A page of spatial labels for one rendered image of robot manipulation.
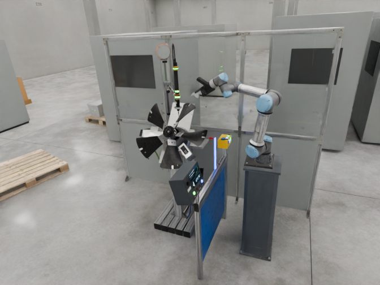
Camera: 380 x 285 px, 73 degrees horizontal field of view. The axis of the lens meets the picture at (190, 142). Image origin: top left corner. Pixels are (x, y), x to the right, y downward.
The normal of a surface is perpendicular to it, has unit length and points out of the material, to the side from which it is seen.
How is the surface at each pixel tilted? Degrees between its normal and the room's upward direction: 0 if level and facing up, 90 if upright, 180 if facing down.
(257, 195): 90
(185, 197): 90
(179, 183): 90
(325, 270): 0
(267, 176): 90
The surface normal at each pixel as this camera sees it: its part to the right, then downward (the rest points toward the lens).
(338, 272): -0.05, -0.91
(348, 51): -0.37, 0.40
